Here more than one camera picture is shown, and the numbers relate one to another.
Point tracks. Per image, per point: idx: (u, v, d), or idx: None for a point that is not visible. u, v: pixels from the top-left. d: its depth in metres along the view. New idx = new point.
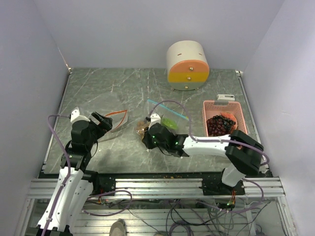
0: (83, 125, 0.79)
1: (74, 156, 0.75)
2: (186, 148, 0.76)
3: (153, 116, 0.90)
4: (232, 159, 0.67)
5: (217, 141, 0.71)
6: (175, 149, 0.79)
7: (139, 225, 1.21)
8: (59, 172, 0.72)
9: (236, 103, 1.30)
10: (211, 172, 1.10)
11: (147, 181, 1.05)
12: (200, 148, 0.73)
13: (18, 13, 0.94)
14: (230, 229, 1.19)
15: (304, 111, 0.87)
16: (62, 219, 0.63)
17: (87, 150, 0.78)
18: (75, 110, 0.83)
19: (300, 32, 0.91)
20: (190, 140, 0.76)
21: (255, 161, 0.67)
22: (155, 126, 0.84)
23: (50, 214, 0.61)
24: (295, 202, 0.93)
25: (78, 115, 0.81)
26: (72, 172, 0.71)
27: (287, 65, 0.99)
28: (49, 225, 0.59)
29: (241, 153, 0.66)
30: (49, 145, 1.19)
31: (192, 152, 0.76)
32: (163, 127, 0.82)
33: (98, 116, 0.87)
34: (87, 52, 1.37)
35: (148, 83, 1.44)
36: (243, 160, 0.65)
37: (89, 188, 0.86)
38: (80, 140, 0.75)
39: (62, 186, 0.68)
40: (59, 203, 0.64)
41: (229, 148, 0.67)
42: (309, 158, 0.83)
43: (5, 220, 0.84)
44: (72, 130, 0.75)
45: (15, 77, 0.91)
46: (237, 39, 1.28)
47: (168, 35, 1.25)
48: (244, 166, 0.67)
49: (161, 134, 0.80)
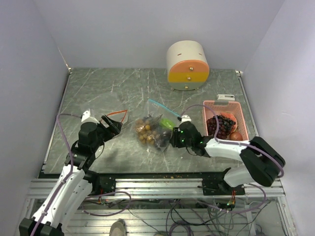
0: (91, 126, 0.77)
1: (78, 156, 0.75)
2: (208, 147, 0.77)
3: (184, 117, 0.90)
4: (245, 163, 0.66)
5: (236, 144, 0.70)
6: (198, 148, 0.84)
7: (139, 225, 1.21)
8: (62, 169, 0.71)
9: (236, 103, 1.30)
10: (211, 172, 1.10)
11: (147, 181, 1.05)
12: (220, 148, 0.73)
13: (18, 14, 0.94)
14: (230, 229, 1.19)
15: (304, 112, 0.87)
16: (57, 215, 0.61)
17: (92, 152, 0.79)
18: (86, 111, 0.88)
19: (300, 31, 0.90)
20: (213, 141, 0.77)
21: (269, 170, 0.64)
22: (185, 122, 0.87)
23: (47, 208, 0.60)
24: (295, 202, 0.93)
25: (89, 116, 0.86)
26: (73, 170, 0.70)
27: (287, 65, 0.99)
28: (43, 220, 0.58)
29: (256, 158, 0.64)
30: (49, 145, 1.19)
31: (214, 151, 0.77)
32: (192, 124, 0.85)
33: (107, 119, 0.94)
34: (87, 52, 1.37)
35: (148, 83, 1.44)
36: (257, 165, 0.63)
37: (88, 188, 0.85)
38: (86, 142, 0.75)
39: (62, 182, 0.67)
40: (57, 198, 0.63)
41: (245, 151, 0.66)
42: (309, 158, 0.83)
43: (6, 219, 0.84)
44: (79, 131, 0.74)
45: (15, 76, 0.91)
46: (237, 39, 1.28)
47: (168, 35, 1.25)
48: (258, 174, 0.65)
49: (187, 132, 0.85)
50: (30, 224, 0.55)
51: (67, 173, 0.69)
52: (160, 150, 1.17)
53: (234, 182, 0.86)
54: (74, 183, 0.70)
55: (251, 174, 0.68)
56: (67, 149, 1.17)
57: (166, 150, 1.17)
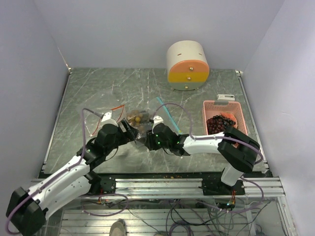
0: (112, 129, 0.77)
1: (91, 152, 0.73)
2: (186, 146, 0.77)
3: (156, 118, 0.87)
4: (224, 155, 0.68)
5: (212, 138, 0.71)
6: (176, 148, 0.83)
7: (139, 225, 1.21)
8: (73, 157, 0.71)
9: (236, 103, 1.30)
10: (211, 172, 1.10)
11: (147, 181, 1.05)
12: (198, 145, 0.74)
13: (18, 14, 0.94)
14: (230, 229, 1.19)
15: (304, 112, 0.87)
16: (48, 197, 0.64)
17: (103, 153, 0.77)
18: (107, 113, 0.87)
19: (300, 31, 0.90)
20: (189, 139, 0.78)
21: (248, 157, 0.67)
22: (158, 125, 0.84)
23: (42, 187, 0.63)
24: (295, 202, 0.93)
25: (110, 118, 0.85)
26: (81, 162, 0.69)
27: (287, 65, 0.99)
28: (35, 196, 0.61)
29: (233, 149, 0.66)
30: (49, 145, 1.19)
31: (192, 149, 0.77)
32: (166, 126, 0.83)
33: (126, 125, 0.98)
34: (87, 52, 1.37)
35: (148, 83, 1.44)
36: (236, 156, 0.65)
37: (84, 188, 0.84)
38: (102, 142, 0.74)
39: (67, 169, 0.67)
40: (55, 182, 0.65)
41: (221, 144, 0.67)
42: (309, 157, 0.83)
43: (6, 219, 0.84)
44: (100, 130, 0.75)
45: (15, 76, 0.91)
46: (237, 40, 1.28)
47: (168, 35, 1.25)
48: (237, 163, 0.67)
49: (164, 135, 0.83)
50: (23, 194, 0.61)
51: (75, 162, 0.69)
52: (160, 150, 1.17)
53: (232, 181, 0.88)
54: (78, 175, 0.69)
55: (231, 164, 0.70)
56: (67, 149, 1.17)
57: (166, 150, 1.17)
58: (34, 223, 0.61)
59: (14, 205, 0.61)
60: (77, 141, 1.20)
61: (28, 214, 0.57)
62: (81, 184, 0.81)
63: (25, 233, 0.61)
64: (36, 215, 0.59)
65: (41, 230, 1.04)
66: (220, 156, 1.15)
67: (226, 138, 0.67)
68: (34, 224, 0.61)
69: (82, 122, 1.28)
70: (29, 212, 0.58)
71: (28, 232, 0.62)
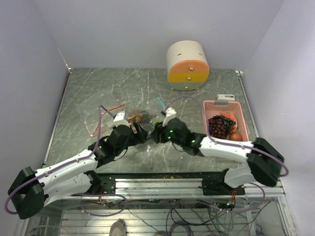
0: (126, 130, 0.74)
1: (102, 149, 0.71)
2: (203, 148, 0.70)
3: (169, 110, 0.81)
4: (251, 166, 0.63)
5: (238, 147, 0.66)
6: (190, 147, 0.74)
7: (139, 225, 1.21)
8: (83, 149, 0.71)
9: (236, 103, 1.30)
10: (211, 172, 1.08)
11: (147, 181, 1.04)
12: (218, 150, 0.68)
13: (18, 14, 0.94)
14: (230, 229, 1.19)
15: (304, 112, 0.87)
16: (53, 183, 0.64)
17: (113, 153, 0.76)
18: (121, 113, 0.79)
19: (300, 32, 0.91)
20: (207, 140, 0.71)
21: (275, 172, 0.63)
22: (174, 121, 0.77)
23: (49, 171, 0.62)
24: (295, 202, 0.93)
25: (122, 119, 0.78)
26: (91, 156, 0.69)
27: (288, 65, 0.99)
28: (40, 178, 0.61)
29: (263, 162, 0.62)
30: (49, 145, 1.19)
31: (208, 152, 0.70)
32: (182, 122, 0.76)
33: (138, 127, 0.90)
34: (87, 52, 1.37)
35: (148, 83, 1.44)
36: (265, 169, 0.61)
37: (83, 187, 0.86)
38: (113, 142, 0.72)
39: (76, 160, 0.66)
40: (62, 170, 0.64)
41: (250, 156, 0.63)
42: (309, 157, 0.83)
43: (6, 220, 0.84)
44: (113, 129, 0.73)
45: (15, 76, 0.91)
46: (237, 39, 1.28)
47: (168, 35, 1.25)
48: (263, 176, 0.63)
49: (178, 132, 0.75)
50: (30, 174, 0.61)
51: (85, 156, 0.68)
52: (160, 150, 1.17)
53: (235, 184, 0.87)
54: (84, 168, 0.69)
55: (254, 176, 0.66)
56: (67, 149, 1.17)
57: (166, 150, 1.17)
58: (32, 206, 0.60)
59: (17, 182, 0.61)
60: (77, 141, 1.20)
61: (31, 195, 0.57)
62: (82, 181, 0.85)
63: (22, 214, 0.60)
64: (38, 197, 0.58)
65: (41, 230, 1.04)
66: (220, 156, 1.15)
67: (257, 150, 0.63)
68: (32, 207, 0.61)
69: (82, 122, 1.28)
70: (32, 193, 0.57)
71: (25, 213, 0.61)
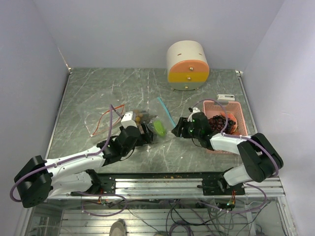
0: (134, 132, 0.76)
1: (110, 148, 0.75)
2: (214, 139, 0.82)
3: (195, 109, 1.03)
4: (242, 154, 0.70)
5: (237, 137, 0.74)
6: (204, 140, 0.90)
7: (139, 225, 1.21)
8: (92, 146, 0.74)
9: (236, 103, 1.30)
10: (211, 172, 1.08)
11: (147, 181, 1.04)
12: (224, 140, 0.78)
13: (18, 13, 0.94)
14: (230, 229, 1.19)
15: (304, 112, 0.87)
16: (60, 175, 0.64)
17: (120, 153, 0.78)
18: (128, 114, 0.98)
19: (300, 31, 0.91)
20: (218, 134, 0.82)
21: (264, 165, 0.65)
22: (199, 113, 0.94)
23: (59, 162, 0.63)
24: (295, 203, 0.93)
25: (129, 119, 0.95)
26: (100, 153, 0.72)
27: (288, 65, 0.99)
28: (49, 168, 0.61)
29: (252, 151, 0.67)
30: (49, 145, 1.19)
31: (217, 142, 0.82)
32: (205, 116, 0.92)
33: (145, 127, 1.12)
34: (87, 52, 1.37)
35: (148, 83, 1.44)
36: (252, 157, 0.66)
37: (85, 185, 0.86)
38: (121, 142, 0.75)
39: (85, 155, 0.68)
40: (72, 163, 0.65)
41: (243, 143, 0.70)
42: (309, 157, 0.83)
43: (6, 219, 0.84)
44: (123, 130, 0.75)
45: (15, 76, 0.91)
46: (237, 39, 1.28)
47: (168, 35, 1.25)
48: (252, 167, 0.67)
49: (199, 123, 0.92)
50: (40, 163, 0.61)
51: (94, 152, 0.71)
52: (160, 150, 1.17)
53: (233, 181, 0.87)
54: (92, 163, 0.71)
55: (245, 167, 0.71)
56: (67, 150, 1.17)
57: (166, 150, 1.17)
58: (38, 195, 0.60)
59: (27, 170, 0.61)
60: (77, 141, 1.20)
61: (38, 184, 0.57)
62: (84, 179, 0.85)
63: (27, 202, 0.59)
64: (44, 188, 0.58)
65: (42, 230, 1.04)
66: (221, 156, 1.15)
67: (250, 140, 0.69)
68: (37, 197, 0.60)
69: (82, 122, 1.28)
70: (39, 183, 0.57)
71: (30, 202, 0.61)
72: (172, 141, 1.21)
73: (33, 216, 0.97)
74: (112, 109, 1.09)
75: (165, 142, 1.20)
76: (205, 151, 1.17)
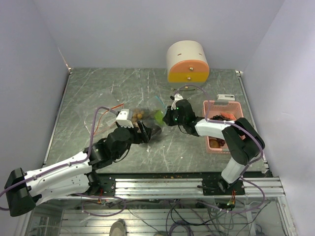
0: (123, 135, 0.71)
1: (99, 153, 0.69)
2: (198, 126, 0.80)
3: (177, 97, 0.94)
4: (227, 139, 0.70)
5: (222, 123, 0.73)
6: (189, 127, 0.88)
7: (139, 225, 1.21)
8: (78, 153, 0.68)
9: (236, 103, 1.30)
10: (211, 173, 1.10)
11: (147, 181, 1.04)
12: (208, 126, 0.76)
13: (18, 13, 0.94)
14: (230, 229, 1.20)
15: (303, 111, 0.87)
16: (43, 186, 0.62)
17: (110, 157, 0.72)
18: (124, 112, 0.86)
19: (300, 31, 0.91)
20: (203, 121, 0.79)
21: (248, 149, 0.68)
22: (182, 101, 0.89)
23: (38, 175, 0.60)
24: (295, 203, 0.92)
25: (125, 119, 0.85)
26: (85, 161, 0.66)
27: (288, 65, 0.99)
28: (29, 181, 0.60)
29: (237, 136, 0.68)
30: (49, 145, 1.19)
31: (202, 130, 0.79)
32: (188, 103, 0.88)
33: (142, 126, 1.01)
34: (87, 52, 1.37)
35: (148, 83, 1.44)
36: (236, 141, 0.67)
37: (83, 187, 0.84)
38: (110, 147, 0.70)
39: (68, 164, 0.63)
40: (53, 173, 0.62)
41: (228, 128, 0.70)
42: (308, 156, 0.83)
43: (7, 219, 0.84)
44: (110, 134, 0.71)
45: (15, 76, 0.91)
46: (237, 39, 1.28)
47: (168, 34, 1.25)
48: (236, 151, 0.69)
49: (183, 110, 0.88)
50: (19, 176, 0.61)
51: (79, 160, 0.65)
52: (160, 150, 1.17)
53: (230, 177, 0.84)
54: (78, 172, 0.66)
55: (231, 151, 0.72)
56: (67, 149, 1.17)
57: (166, 150, 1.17)
58: (23, 208, 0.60)
59: (10, 183, 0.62)
60: (77, 141, 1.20)
61: (17, 198, 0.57)
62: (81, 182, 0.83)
63: (14, 214, 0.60)
64: (25, 201, 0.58)
65: (42, 230, 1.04)
66: (221, 156, 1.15)
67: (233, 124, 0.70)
68: (23, 209, 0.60)
69: (82, 122, 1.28)
70: (18, 197, 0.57)
71: (17, 213, 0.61)
72: (172, 141, 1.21)
73: (33, 216, 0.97)
74: (104, 107, 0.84)
75: (165, 142, 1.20)
76: (205, 151, 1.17)
